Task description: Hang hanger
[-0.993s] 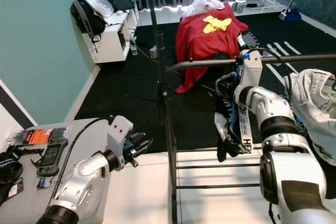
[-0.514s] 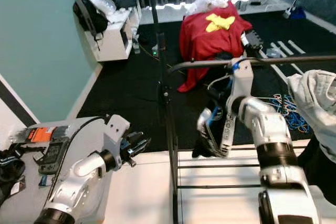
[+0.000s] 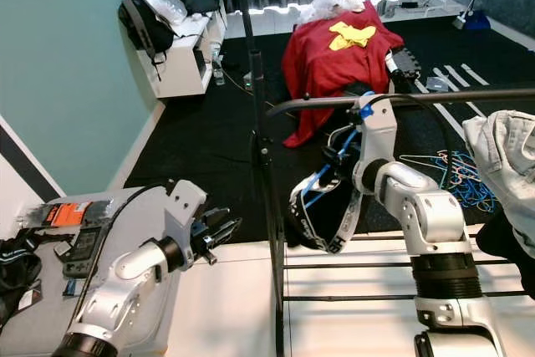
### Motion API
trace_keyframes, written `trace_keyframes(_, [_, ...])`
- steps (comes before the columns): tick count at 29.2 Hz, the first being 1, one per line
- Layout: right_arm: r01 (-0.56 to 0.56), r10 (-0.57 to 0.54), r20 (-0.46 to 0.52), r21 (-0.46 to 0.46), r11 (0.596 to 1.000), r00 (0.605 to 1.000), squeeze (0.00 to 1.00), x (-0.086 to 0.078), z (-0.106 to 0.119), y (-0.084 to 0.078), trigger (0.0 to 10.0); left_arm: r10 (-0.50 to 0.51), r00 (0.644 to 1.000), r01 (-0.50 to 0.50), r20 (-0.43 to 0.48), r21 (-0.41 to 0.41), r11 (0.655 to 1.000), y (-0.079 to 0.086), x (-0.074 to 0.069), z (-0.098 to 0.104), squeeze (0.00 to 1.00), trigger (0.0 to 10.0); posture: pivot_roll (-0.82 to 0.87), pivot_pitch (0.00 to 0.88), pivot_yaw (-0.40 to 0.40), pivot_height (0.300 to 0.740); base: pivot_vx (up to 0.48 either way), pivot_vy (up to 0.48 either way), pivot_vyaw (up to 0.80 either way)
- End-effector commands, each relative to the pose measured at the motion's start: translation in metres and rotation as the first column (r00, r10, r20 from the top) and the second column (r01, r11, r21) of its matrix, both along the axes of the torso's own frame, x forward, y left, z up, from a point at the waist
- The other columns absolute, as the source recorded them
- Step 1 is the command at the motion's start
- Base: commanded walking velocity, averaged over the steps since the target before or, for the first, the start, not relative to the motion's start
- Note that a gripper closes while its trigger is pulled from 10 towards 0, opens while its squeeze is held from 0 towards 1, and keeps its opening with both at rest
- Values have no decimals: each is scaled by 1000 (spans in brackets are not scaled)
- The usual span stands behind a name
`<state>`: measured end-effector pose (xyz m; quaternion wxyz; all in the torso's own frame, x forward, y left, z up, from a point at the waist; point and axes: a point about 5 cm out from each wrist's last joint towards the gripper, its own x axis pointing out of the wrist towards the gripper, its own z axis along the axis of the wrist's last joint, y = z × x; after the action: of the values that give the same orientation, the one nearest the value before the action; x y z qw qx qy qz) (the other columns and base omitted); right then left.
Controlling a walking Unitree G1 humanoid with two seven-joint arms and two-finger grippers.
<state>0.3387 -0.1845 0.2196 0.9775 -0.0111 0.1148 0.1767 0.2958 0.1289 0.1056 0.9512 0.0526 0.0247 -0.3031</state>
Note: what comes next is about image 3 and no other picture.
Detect black underwear white print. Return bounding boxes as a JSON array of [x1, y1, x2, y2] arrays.
[[284, 163, 366, 256]]

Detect light denim shorts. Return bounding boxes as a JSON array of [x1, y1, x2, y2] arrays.
[[460, 110, 535, 259]]

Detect black metal clothes rack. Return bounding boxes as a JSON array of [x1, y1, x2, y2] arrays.
[[228, 0, 535, 357]]

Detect grey upholstered ottoman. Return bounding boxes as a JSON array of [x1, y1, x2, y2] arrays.
[[0, 184, 203, 357]]

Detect red cloth with yellow star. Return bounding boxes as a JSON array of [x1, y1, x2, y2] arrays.
[[280, 0, 408, 149]]

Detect small grey floor box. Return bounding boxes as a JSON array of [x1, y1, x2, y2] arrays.
[[426, 75, 454, 94]]

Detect small white charger box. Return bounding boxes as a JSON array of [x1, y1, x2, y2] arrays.
[[242, 71, 262, 92]]

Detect black handheld controller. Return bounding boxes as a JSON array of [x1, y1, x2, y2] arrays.
[[65, 223, 111, 280]]

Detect orange and black device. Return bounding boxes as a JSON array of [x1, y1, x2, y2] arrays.
[[40, 199, 115, 230]]

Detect white crumpled plastic bag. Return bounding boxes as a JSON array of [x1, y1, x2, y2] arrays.
[[295, 0, 366, 27]]

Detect white window ledge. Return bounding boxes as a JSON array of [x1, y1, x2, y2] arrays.
[[222, 0, 462, 42]]

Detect white shelf cabinet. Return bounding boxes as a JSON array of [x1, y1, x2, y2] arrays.
[[153, 8, 228, 100]]

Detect dark clothes with blue stripe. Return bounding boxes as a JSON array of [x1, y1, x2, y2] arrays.
[[0, 234, 44, 326]]

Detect black hanging garment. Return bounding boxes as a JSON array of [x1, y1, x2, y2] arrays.
[[475, 205, 535, 301]]

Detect large black backpack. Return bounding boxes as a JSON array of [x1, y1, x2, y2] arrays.
[[116, 0, 178, 63]]

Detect clear plastic bag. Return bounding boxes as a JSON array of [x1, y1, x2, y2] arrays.
[[157, 0, 191, 25]]

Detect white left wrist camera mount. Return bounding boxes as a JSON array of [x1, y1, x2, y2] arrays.
[[161, 178, 211, 251]]

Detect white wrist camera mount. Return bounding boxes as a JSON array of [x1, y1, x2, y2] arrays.
[[161, 178, 211, 251], [358, 92, 402, 167]]

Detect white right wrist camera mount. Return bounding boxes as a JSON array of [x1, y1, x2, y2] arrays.
[[358, 92, 402, 167]]

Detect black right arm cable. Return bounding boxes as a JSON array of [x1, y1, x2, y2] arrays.
[[362, 92, 458, 197]]

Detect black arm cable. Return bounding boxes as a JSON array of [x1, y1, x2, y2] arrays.
[[362, 92, 458, 197], [69, 180, 178, 329]]

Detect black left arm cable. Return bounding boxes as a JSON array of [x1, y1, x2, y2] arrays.
[[69, 180, 178, 329]]

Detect tangled blue wire hangers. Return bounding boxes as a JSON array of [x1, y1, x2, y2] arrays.
[[400, 148, 500, 213]]

